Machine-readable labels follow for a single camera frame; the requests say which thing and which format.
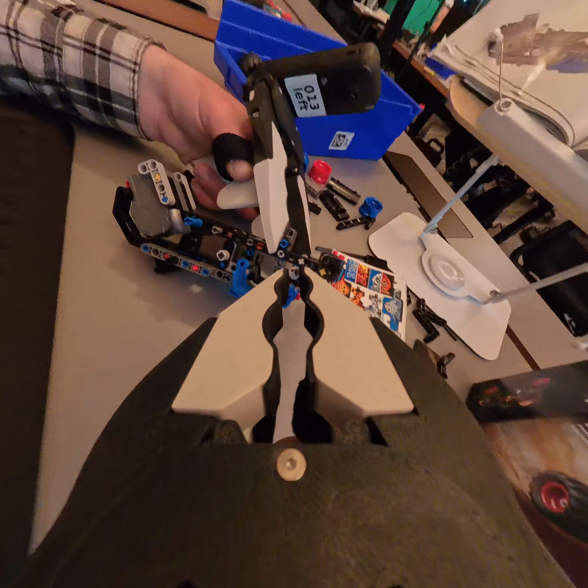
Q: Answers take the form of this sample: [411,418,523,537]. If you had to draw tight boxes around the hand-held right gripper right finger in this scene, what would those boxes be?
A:
[293,268,415,444]

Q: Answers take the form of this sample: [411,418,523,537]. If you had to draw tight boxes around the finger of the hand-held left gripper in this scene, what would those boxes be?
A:
[251,122,297,255]
[286,168,314,259]

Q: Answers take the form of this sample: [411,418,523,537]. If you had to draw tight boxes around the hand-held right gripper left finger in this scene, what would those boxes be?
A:
[171,270,285,444]

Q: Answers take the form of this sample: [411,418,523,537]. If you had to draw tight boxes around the long black holed beam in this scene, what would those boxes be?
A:
[276,248,346,282]

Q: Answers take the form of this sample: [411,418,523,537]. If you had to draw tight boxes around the black toy vehicle chassis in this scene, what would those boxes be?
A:
[112,158,347,308]

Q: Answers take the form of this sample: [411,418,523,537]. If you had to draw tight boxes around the toy instruction booklet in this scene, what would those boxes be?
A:
[429,0,588,148]

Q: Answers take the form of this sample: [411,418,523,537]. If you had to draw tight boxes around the person's left forearm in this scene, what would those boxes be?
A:
[0,0,166,141]

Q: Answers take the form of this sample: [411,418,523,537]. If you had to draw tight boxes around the grey desk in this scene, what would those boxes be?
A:
[28,0,588,552]

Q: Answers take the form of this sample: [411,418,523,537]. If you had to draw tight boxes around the person's left hand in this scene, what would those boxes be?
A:
[137,45,260,222]

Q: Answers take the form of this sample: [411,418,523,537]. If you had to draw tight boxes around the cluster of black toy beams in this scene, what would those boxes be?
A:
[305,181,377,230]

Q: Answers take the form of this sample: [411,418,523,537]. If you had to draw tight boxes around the black toy cylinder piece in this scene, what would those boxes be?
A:
[326,178,361,205]

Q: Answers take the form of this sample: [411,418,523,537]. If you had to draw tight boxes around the blue plastic bin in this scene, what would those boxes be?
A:
[213,0,423,160]

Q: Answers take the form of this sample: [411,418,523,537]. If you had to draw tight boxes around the colourful sticker sheet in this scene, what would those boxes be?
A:
[331,250,409,341]

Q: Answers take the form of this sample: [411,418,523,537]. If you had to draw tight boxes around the blue storage crate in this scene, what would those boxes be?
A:
[425,55,455,80]

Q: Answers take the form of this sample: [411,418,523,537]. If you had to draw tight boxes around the green storage bin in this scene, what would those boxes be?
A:
[383,0,442,33]

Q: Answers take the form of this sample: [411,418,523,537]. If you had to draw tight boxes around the white stand base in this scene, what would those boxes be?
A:
[368,212,511,360]

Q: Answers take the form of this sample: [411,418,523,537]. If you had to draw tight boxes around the light wooden board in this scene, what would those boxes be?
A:
[448,78,488,134]

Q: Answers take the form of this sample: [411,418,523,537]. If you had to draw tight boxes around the flat metal support bar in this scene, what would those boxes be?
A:
[420,154,499,237]

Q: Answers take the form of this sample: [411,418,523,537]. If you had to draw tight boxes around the black toy set box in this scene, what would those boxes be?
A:
[466,360,588,588]

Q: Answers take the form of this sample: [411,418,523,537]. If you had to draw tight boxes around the wooden side table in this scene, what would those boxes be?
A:
[92,0,221,42]

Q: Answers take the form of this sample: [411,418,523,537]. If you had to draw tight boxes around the black perforated board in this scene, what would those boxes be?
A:
[0,106,76,588]

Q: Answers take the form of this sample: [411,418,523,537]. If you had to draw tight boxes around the metal wire arm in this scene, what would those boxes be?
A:
[494,28,513,113]

